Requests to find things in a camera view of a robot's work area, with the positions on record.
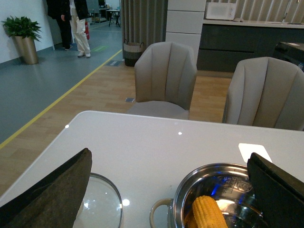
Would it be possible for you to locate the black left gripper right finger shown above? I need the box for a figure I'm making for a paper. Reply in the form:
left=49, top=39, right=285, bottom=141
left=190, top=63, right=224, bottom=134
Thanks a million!
left=247, top=152, right=304, bottom=228

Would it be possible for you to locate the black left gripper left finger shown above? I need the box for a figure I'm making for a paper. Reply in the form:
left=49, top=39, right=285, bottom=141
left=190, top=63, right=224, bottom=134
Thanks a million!
left=0, top=148, right=92, bottom=228

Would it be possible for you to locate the glass pot lid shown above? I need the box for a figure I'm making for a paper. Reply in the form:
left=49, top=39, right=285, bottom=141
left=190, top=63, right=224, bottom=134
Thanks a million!
left=73, top=173, right=123, bottom=228

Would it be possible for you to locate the yellow corn cob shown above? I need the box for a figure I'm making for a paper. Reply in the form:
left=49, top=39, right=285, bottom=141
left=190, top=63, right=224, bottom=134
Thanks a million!
left=184, top=195, right=228, bottom=228

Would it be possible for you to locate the beige chair right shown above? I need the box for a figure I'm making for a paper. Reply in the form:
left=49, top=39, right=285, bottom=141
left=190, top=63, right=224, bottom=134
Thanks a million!
left=222, top=57, right=304, bottom=131

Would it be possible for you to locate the beige chair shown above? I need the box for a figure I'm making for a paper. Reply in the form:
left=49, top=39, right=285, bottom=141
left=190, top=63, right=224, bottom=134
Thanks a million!
left=222, top=57, right=304, bottom=131
left=127, top=42, right=197, bottom=120

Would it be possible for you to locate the dark kitchen counter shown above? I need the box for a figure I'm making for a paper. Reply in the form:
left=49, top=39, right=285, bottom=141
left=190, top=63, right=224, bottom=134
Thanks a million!
left=197, top=21, right=304, bottom=72

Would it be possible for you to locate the beige chair left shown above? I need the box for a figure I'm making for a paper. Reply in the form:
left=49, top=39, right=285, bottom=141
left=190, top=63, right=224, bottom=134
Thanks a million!
left=127, top=42, right=197, bottom=120

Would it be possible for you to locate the woven laundry basket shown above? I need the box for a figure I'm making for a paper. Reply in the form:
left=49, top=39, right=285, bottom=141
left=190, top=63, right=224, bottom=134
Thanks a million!
left=123, top=39, right=144, bottom=67

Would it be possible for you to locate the potted green plant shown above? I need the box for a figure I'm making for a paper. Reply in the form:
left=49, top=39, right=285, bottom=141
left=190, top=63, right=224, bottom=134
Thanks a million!
left=2, top=16, right=41, bottom=65

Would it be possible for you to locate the person in beige trousers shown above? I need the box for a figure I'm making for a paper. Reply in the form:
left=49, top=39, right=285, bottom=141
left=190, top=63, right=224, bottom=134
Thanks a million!
left=69, top=0, right=91, bottom=58

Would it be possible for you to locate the person in dark clothes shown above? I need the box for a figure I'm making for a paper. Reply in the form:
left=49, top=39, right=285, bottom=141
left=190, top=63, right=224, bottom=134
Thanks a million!
left=46, top=0, right=72, bottom=51

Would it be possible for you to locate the white microwave oven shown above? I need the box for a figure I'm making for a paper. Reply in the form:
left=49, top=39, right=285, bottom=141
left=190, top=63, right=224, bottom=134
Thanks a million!
left=205, top=2, right=237, bottom=20

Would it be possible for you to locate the grey curtain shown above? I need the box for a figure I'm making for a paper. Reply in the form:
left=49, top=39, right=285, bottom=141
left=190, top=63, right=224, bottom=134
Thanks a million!
left=120, top=0, right=168, bottom=48

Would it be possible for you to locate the white cabinet column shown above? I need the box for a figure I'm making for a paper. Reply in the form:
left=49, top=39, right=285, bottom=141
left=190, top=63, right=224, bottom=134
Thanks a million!
left=165, top=0, right=206, bottom=61

